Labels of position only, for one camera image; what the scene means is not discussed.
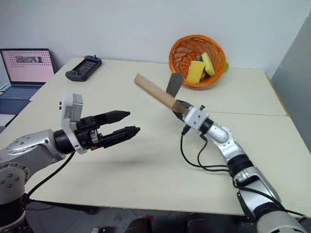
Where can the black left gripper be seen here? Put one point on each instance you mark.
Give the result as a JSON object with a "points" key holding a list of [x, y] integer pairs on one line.
{"points": [[85, 132]]}

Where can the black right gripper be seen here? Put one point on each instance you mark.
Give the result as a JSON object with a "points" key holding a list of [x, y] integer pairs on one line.
{"points": [[184, 117]]}

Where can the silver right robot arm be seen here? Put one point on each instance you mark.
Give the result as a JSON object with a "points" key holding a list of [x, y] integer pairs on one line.
{"points": [[252, 177]]}

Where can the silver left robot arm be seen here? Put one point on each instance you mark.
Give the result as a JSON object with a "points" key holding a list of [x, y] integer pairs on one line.
{"points": [[26, 150]]}

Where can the yellow sponge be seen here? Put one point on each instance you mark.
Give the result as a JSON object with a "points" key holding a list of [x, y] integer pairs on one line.
{"points": [[195, 71], [208, 63]]}

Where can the orange wicker basket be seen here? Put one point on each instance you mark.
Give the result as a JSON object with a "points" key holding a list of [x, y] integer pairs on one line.
{"points": [[181, 52]]}

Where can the small green ball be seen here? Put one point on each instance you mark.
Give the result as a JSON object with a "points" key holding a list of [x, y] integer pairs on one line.
{"points": [[227, 67]]}

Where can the black handheld controller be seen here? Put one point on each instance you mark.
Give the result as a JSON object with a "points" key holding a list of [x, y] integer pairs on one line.
{"points": [[83, 68]]}

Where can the dark rounded shape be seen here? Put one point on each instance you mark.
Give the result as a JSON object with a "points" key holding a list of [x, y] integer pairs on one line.
{"points": [[196, 223], [138, 225]]}

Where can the small black box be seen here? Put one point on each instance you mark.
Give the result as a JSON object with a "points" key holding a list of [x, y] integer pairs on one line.
{"points": [[98, 230]]}

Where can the grey laptop with pink screen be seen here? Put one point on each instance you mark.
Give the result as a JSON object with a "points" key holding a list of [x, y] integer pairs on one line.
{"points": [[26, 64]]}

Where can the grey partition panel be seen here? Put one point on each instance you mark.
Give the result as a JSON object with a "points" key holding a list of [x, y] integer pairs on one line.
{"points": [[294, 85]]}

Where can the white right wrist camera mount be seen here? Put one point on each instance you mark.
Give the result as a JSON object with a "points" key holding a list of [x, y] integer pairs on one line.
{"points": [[196, 119]]}

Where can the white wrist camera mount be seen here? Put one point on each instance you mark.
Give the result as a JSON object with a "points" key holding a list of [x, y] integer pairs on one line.
{"points": [[70, 106], [196, 119]]}

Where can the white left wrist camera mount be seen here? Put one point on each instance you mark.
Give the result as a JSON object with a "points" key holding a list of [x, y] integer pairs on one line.
{"points": [[70, 106]]}

